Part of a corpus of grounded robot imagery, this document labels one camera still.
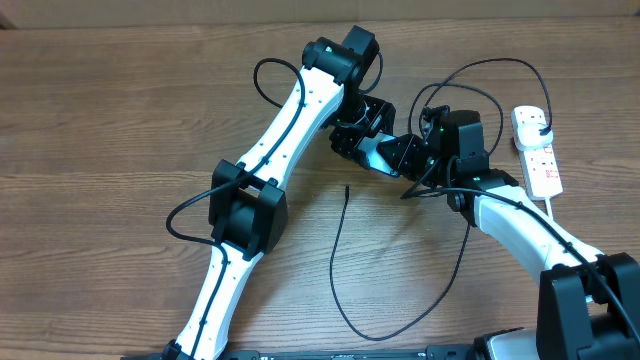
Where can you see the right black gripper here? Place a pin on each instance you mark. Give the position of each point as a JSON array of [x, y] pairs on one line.
[[406, 144]]

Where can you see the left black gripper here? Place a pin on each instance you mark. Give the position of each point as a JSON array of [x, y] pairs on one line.
[[347, 142]]

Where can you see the blue screen smartphone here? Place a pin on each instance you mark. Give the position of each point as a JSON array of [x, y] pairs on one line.
[[372, 160]]

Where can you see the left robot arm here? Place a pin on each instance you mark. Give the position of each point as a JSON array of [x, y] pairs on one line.
[[247, 202]]

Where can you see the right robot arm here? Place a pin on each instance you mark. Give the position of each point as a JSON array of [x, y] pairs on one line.
[[588, 305]]

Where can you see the white charger adapter plug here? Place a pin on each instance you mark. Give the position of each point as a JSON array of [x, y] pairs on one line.
[[531, 136]]

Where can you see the white power strip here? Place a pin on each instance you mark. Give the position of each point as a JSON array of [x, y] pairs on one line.
[[539, 166]]

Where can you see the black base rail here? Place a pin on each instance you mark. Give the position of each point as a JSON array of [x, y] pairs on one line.
[[345, 355]]

